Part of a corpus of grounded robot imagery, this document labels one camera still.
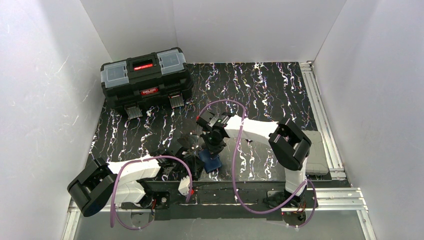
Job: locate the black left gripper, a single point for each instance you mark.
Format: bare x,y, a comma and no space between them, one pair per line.
185,156

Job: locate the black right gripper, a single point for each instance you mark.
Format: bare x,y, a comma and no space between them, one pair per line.
212,148

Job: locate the navy blue card holder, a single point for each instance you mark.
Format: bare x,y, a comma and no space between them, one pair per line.
211,162

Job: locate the black card stack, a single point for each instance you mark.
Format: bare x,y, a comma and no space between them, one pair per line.
188,142

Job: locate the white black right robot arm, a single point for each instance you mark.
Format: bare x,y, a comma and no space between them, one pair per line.
290,145

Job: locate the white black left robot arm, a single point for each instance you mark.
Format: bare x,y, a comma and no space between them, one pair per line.
126,183

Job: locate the black red toolbox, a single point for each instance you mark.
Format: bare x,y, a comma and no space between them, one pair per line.
148,80

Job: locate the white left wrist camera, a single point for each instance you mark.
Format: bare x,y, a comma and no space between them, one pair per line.
184,185

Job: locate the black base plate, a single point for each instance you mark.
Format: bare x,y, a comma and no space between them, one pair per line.
217,200

